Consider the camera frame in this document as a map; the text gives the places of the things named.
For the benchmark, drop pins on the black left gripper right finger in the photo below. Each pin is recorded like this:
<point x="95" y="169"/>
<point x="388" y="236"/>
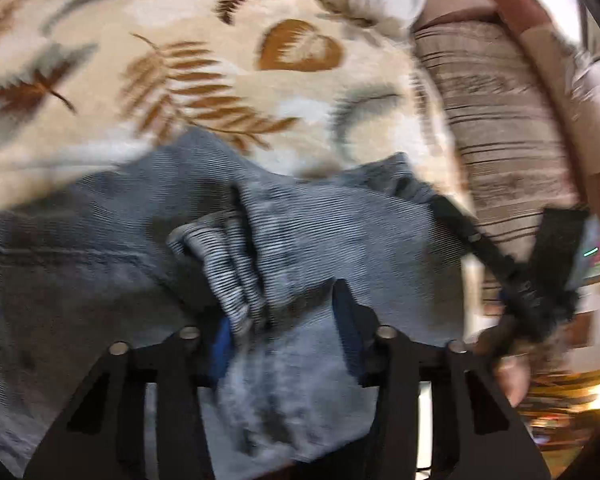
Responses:
<point x="438" y="410"/>

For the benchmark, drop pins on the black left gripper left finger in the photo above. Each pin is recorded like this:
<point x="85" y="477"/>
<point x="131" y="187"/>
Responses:
<point x="137" y="412"/>

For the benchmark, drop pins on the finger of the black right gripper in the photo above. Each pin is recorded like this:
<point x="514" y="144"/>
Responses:
<point x="503" y="267"/>

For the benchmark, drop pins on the grey denim pants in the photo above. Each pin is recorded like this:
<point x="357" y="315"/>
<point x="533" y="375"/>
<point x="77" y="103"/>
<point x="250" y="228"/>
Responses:
<point x="194" y="233"/>

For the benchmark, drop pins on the person right hand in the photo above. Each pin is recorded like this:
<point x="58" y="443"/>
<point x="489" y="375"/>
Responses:
<point x="499" y="342"/>

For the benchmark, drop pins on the striped floral brown quilt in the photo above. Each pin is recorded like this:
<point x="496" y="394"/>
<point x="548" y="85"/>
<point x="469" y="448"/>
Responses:
<point x="507" y="136"/>

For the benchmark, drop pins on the leaf pattern beige blanket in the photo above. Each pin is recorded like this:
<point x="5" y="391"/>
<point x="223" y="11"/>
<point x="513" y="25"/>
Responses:
<point x="87" y="85"/>

